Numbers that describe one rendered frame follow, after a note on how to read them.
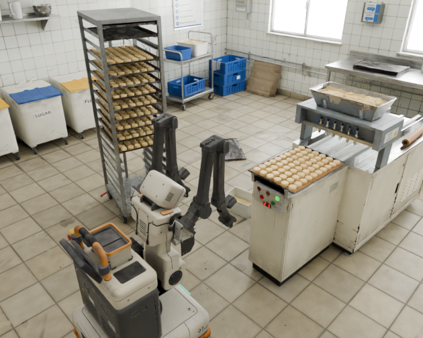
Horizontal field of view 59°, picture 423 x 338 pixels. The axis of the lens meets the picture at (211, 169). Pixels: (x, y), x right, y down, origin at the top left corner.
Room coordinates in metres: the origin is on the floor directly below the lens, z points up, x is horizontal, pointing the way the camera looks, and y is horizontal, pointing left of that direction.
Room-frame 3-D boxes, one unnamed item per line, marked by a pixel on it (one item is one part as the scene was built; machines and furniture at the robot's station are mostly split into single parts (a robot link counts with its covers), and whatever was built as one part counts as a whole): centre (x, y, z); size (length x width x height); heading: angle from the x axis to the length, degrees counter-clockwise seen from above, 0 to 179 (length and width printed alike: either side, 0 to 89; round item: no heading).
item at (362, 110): (2.72, -1.04, 1.25); 0.56 x 0.29 x 0.14; 42
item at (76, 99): (5.08, 1.82, 0.38); 0.64 x 0.54 x 0.77; 42
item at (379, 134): (2.72, -1.04, 1.01); 0.72 x 0.33 x 0.34; 42
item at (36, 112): (4.62, 2.28, 0.38); 0.64 x 0.54 x 0.77; 44
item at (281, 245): (2.38, -0.67, 0.45); 0.70 x 0.34 x 0.90; 132
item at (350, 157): (2.68, -1.22, 0.87); 2.01 x 0.03 x 0.07; 132
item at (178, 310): (1.61, 0.45, 0.16); 0.67 x 0.64 x 0.25; 132
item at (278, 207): (2.14, -0.39, 0.77); 0.24 x 0.04 x 0.14; 42
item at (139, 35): (3.19, 0.75, 1.68); 0.60 x 0.40 x 0.02; 30
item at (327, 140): (2.90, -1.03, 0.87); 2.01 x 0.03 x 0.07; 132
